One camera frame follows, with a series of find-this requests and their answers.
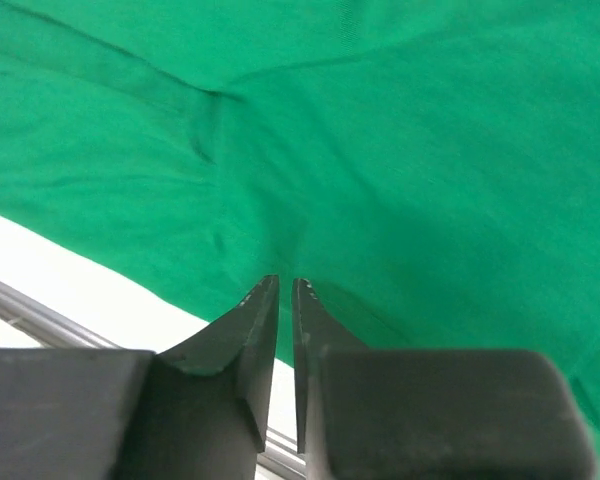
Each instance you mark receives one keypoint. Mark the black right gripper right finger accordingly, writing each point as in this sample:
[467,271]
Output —
[368,413]

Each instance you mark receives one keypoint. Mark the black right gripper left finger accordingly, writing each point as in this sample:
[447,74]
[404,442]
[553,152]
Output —
[196,411]

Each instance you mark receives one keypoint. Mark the green t shirt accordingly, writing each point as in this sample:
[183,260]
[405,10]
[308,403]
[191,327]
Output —
[432,167]

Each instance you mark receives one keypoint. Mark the aluminium rail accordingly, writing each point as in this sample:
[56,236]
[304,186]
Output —
[279,459]

